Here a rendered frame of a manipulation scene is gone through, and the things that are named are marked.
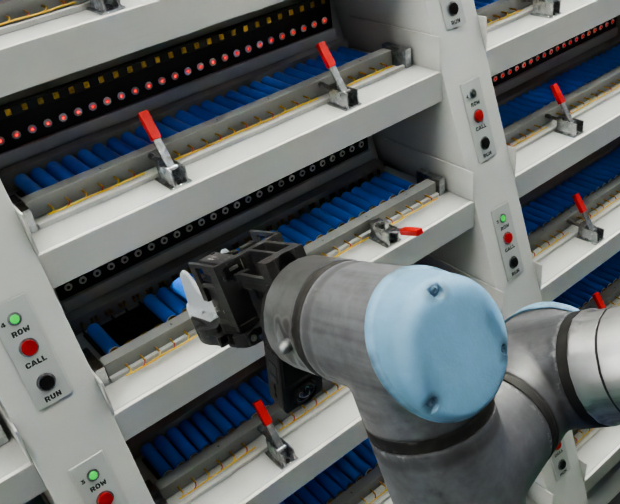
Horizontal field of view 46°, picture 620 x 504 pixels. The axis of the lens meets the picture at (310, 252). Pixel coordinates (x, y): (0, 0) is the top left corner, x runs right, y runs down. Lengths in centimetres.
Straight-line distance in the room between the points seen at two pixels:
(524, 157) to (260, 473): 65
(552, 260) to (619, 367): 80
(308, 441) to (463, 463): 57
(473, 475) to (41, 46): 58
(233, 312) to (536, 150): 77
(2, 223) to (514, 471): 54
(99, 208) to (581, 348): 54
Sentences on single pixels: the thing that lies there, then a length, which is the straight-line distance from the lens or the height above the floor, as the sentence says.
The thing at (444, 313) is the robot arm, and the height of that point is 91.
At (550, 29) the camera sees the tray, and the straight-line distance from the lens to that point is 127.
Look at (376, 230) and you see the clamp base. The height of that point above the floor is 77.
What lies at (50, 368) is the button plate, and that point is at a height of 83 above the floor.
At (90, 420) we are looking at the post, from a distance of 86.
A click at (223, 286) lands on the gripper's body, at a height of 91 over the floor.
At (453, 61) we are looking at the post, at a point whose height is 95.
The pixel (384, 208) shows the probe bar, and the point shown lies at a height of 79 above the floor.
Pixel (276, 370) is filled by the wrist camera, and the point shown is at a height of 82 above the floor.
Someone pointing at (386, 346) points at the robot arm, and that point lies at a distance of 43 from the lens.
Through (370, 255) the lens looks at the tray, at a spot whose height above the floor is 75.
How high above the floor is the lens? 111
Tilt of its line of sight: 19 degrees down
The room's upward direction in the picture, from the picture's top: 19 degrees counter-clockwise
